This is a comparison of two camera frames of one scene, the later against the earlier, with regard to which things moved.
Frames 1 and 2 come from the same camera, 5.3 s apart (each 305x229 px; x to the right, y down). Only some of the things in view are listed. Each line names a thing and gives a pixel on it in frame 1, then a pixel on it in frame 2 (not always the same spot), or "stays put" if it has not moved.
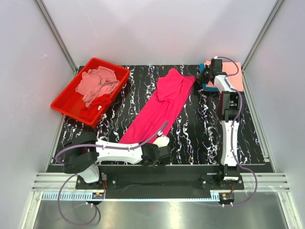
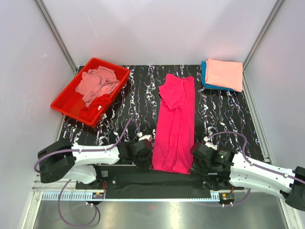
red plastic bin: (88, 97) stays put
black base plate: (140, 177) stays put
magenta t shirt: (161, 108) to (173, 149)
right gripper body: (203, 77) to (199, 167)
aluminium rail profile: (55, 181) stays put
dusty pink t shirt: (98, 82) stays put
